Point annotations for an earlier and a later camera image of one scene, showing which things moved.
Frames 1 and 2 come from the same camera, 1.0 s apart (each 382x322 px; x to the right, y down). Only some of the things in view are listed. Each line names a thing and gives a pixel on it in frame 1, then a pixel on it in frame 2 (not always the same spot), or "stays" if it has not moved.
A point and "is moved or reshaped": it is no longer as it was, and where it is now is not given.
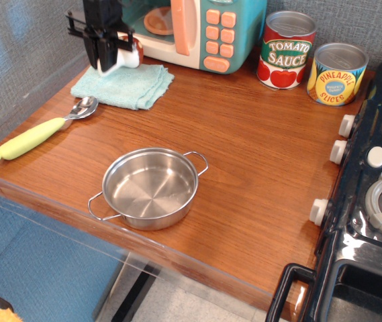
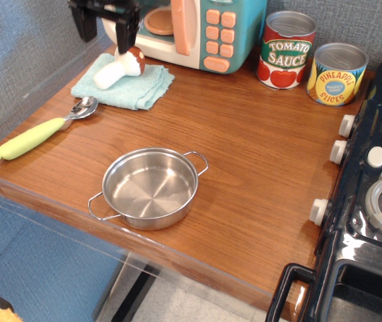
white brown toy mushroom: x=126 y=58 is moved or reshaped
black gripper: x=103 y=17 -> x=125 y=13
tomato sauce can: x=288 y=43 stays
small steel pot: x=150 y=188 stays
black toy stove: x=360 y=264 stays
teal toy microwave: x=218 y=36 stays
